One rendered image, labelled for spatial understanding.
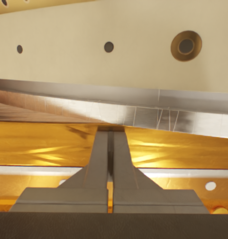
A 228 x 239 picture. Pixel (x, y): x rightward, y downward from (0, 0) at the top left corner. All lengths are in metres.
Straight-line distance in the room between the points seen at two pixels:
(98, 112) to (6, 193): 0.13
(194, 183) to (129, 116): 0.10
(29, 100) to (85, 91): 0.07
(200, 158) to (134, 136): 0.07
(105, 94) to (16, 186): 0.13
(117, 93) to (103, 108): 0.02
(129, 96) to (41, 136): 0.09
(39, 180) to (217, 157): 0.18
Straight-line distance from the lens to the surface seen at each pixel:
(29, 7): 0.21
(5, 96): 0.27
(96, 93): 0.17
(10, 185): 0.21
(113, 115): 0.16
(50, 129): 0.17
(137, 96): 0.16
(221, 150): 0.20
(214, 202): 0.23
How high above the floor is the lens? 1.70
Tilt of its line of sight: 17 degrees up
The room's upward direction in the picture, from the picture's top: 178 degrees counter-clockwise
